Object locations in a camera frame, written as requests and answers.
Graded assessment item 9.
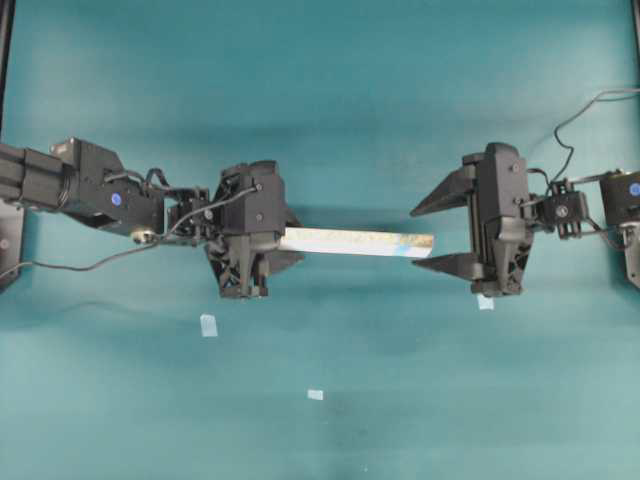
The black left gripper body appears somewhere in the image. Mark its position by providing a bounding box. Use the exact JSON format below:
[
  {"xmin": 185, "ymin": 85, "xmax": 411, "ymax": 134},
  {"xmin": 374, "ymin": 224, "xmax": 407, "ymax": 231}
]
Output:
[{"xmin": 205, "ymin": 189, "xmax": 285, "ymax": 299}]

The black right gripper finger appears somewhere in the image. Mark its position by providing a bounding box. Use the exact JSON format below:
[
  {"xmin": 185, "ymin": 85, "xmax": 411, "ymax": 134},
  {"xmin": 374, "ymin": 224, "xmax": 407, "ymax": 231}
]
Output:
[
  {"xmin": 412, "ymin": 253, "xmax": 483, "ymax": 280},
  {"xmin": 410, "ymin": 165, "xmax": 475, "ymax": 217}
]

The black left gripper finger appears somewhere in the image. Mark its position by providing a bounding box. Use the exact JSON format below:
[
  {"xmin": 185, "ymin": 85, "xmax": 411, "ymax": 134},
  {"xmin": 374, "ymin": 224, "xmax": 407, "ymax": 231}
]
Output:
[
  {"xmin": 284, "ymin": 206, "xmax": 301, "ymax": 228},
  {"xmin": 269, "ymin": 250, "xmax": 305, "ymax": 275}
]

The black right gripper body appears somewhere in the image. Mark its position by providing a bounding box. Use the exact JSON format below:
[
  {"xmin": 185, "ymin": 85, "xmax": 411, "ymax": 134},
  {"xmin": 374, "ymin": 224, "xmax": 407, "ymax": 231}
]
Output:
[{"xmin": 462, "ymin": 150, "xmax": 534, "ymax": 298}]

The white particle board plank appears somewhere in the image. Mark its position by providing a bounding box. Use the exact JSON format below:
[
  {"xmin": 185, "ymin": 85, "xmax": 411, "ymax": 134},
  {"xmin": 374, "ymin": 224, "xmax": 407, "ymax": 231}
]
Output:
[{"xmin": 278, "ymin": 227, "xmax": 434, "ymax": 259}]

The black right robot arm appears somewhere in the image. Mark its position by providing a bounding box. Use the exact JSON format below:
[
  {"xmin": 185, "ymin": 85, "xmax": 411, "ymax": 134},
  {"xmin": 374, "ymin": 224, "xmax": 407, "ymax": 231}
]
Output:
[{"xmin": 410, "ymin": 142, "xmax": 639, "ymax": 298}]

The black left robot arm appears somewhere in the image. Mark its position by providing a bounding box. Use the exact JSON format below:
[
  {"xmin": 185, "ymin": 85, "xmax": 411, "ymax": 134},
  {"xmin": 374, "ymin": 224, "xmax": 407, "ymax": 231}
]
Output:
[{"xmin": 1, "ymin": 138, "xmax": 304, "ymax": 299}]

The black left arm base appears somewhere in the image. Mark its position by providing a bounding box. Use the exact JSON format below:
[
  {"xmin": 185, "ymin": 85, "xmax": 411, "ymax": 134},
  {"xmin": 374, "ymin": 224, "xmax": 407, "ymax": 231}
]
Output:
[{"xmin": 0, "ymin": 201, "xmax": 25, "ymax": 293}]

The right tape marker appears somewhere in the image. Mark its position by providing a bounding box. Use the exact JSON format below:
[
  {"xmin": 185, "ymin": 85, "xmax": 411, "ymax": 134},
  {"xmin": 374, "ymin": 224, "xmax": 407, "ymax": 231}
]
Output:
[{"xmin": 477, "ymin": 294, "xmax": 495, "ymax": 310}]

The tape marker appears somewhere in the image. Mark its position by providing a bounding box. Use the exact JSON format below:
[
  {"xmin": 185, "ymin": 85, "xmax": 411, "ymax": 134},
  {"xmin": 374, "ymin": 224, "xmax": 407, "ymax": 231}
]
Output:
[
  {"xmin": 200, "ymin": 314, "xmax": 218, "ymax": 338},
  {"xmin": 477, "ymin": 294, "xmax": 495, "ymax": 310},
  {"xmin": 307, "ymin": 389, "xmax": 324, "ymax": 401}
]

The left tape marker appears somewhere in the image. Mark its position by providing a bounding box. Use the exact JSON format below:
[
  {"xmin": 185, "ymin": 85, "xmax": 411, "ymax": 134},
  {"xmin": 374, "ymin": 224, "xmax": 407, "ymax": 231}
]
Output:
[{"xmin": 200, "ymin": 314, "xmax": 218, "ymax": 338}]

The middle tape marker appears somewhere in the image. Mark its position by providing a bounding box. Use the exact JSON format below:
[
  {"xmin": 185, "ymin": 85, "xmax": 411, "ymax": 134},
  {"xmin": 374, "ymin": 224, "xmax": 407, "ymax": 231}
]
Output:
[{"xmin": 307, "ymin": 389, "xmax": 324, "ymax": 401}]

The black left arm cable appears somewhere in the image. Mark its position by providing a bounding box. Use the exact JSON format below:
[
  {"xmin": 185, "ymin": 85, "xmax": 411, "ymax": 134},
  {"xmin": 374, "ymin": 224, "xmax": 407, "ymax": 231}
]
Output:
[{"xmin": 0, "ymin": 184, "xmax": 261, "ymax": 279}]

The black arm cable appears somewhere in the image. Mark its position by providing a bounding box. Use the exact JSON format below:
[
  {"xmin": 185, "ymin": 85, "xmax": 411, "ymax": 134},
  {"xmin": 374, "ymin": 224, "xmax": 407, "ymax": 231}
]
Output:
[
  {"xmin": 0, "ymin": 184, "xmax": 261, "ymax": 279},
  {"xmin": 547, "ymin": 87, "xmax": 640, "ymax": 184}
]

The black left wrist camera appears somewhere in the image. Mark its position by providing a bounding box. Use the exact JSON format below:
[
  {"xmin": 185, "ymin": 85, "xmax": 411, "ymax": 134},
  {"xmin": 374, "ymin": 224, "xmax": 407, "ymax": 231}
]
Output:
[{"xmin": 216, "ymin": 160, "xmax": 287, "ymax": 235}]

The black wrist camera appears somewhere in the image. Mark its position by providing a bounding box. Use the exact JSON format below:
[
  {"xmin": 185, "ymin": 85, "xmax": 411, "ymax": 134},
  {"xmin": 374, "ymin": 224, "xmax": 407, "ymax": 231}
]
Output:
[
  {"xmin": 476, "ymin": 142, "xmax": 529, "ymax": 227},
  {"xmin": 216, "ymin": 160, "xmax": 287, "ymax": 235}
]

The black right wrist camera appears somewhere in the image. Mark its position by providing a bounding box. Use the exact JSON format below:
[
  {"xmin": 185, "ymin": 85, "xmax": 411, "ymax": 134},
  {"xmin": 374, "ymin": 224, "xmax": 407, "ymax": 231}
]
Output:
[{"xmin": 476, "ymin": 142, "xmax": 529, "ymax": 227}]

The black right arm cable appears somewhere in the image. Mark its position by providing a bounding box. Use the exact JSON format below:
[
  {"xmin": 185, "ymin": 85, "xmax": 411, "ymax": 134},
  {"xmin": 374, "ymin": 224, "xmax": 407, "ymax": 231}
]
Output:
[{"xmin": 547, "ymin": 87, "xmax": 640, "ymax": 184}]

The black left frame post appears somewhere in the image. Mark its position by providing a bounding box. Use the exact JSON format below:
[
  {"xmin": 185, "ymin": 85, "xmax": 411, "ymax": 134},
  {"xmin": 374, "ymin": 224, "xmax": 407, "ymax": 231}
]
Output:
[{"xmin": 0, "ymin": 0, "xmax": 16, "ymax": 126}]

